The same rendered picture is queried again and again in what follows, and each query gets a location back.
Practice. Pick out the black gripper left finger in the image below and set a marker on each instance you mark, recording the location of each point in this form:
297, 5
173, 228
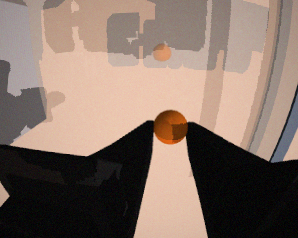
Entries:
108, 184

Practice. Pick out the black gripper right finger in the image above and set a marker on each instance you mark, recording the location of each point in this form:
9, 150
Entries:
240, 193

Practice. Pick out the clear l-shaped low wall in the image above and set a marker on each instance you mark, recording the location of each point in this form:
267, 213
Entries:
286, 137
281, 82

